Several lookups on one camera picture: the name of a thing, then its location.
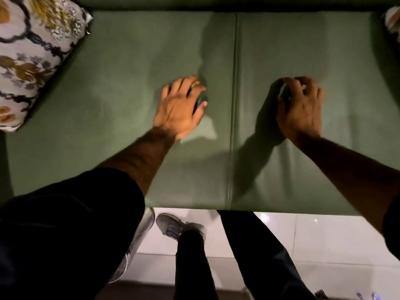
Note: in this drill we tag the person's left middle finger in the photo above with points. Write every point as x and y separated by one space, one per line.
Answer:
186 84

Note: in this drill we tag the person's right hand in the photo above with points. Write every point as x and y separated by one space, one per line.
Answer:
301 117

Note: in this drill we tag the green sofa seat cushion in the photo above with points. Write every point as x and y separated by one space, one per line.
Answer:
343 90
109 106

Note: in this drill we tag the person's left hand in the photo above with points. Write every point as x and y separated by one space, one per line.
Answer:
175 112

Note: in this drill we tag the person's right forearm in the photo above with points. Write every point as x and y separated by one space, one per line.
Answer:
350 171

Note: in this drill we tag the person's right thumb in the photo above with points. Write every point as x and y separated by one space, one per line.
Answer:
282 93

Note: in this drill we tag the grey sneaker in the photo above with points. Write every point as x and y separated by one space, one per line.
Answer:
170 226

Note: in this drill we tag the green sofa backrest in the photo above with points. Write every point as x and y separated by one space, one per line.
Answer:
218 3

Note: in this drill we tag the black shirt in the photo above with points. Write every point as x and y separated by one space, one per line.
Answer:
62 234

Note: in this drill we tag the person's left thumb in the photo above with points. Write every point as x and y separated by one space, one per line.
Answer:
200 111

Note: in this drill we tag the black trousers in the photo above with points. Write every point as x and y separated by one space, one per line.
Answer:
265 262

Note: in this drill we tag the person's left little finger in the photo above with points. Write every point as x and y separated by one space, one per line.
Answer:
165 90

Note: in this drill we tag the person's left forearm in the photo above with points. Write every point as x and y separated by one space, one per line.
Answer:
142 156

